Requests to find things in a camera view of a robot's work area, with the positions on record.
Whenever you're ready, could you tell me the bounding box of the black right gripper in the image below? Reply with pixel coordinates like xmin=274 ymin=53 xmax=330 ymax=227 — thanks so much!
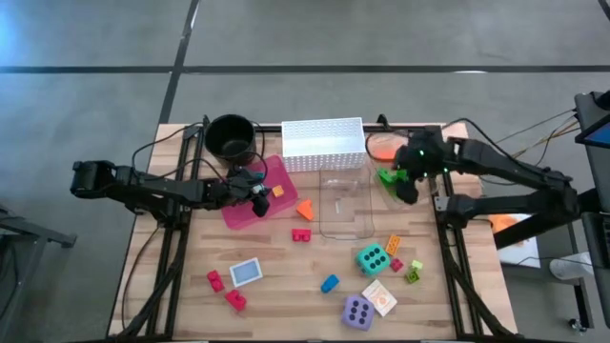
xmin=394 ymin=127 xmax=454 ymax=206

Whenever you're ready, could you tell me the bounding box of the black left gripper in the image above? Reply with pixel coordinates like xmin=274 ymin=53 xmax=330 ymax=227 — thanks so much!
xmin=212 ymin=167 xmax=271 ymax=219

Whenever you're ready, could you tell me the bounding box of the large orange slope block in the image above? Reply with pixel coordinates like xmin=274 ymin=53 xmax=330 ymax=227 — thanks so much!
xmin=369 ymin=134 xmax=400 ymax=162

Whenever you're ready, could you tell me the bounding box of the long green toy block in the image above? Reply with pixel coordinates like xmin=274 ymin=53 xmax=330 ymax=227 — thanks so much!
xmin=376 ymin=166 xmax=410 ymax=200

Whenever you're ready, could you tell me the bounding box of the clear plastic bin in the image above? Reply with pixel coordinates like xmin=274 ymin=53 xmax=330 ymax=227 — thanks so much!
xmin=364 ymin=127 xmax=433 ymax=206
xmin=317 ymin=166 xmax=376 ymax=241

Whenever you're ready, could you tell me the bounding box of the teal foam die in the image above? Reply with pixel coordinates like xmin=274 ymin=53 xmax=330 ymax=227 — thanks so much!
xmin=355 ymin=242 xmax=392 ymax=278

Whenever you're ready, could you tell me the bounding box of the blue toy block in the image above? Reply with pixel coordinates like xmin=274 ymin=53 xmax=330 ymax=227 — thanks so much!
xmin=319 ymin=273 xmax=341 ymax=294

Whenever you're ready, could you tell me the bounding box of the white orange card box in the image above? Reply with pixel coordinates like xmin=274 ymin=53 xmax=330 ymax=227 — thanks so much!
xmin=360 ymin=278 xmax=398 ymax=318

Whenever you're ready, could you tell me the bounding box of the purple foam die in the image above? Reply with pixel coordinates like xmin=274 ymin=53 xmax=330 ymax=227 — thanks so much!
xmin=340 ymin=293 xmax=376 ymax=333

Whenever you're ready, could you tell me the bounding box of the pink translucent plastic tray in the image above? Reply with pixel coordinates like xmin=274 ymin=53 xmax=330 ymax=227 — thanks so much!
xmin=220 ymin=154 xmax=299 ymax=232

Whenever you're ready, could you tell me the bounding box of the black round bucket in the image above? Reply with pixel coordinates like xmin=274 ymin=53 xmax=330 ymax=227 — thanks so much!
xmin=204 ymin=113 xmax=257 ymax=169

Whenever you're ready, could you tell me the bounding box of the orange wedge block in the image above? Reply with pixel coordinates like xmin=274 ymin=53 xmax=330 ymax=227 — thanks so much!
xmin=295 ymin=198 xmax=315 ymax=223

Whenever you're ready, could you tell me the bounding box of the white perforated metal basket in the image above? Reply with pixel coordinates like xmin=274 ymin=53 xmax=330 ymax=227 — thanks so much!
xmin=280 ymin=116 xmax=368 ymax=173

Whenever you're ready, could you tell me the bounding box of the orange object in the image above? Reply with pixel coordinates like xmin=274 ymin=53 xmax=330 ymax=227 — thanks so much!
xmin=490 ymin=212 xmax=519 ymax=234

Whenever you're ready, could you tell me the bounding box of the black diagonal beam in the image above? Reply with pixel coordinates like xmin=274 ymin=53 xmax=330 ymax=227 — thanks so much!
xmin=493 ymin=188 xmax=602 ymax=252

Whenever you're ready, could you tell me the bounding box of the white paper sheet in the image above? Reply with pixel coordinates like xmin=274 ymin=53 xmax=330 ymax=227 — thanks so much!
xmin=488 ymin=208 xmax=542 ymax=269

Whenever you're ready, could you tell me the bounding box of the grey computer cart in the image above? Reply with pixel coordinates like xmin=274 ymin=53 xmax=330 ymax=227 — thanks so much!
xmin=574 ymin=90 xmax=610 ymax=282

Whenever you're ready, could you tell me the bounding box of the blue laptop screen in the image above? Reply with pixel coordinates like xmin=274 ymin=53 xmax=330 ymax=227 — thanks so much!
xmin=575 ymin=113 xmax=610 ymax=149

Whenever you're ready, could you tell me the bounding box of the white rounded object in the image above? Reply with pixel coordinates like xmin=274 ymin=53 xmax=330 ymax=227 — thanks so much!
xmin=548 ymin=252 xmax=595 ymax=281

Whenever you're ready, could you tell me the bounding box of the grey metal stand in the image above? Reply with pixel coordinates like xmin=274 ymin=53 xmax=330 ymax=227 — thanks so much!
xmin=0 ymin=204 xmax=77 ymax=343

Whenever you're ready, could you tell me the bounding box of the black floor cable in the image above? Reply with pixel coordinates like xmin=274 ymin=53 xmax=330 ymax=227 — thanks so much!
xmin=495 ymin=109 xmax=577 ymax=147

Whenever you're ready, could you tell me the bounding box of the yellow floor cable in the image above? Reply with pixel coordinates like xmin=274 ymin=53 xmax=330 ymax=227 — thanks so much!
xmin=478 ymin=116 xmax=580 ymax=169

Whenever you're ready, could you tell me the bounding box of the brown cable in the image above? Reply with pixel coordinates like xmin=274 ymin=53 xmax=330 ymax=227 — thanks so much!
xmin=121 ymin=226 xmax=161 ymax=331

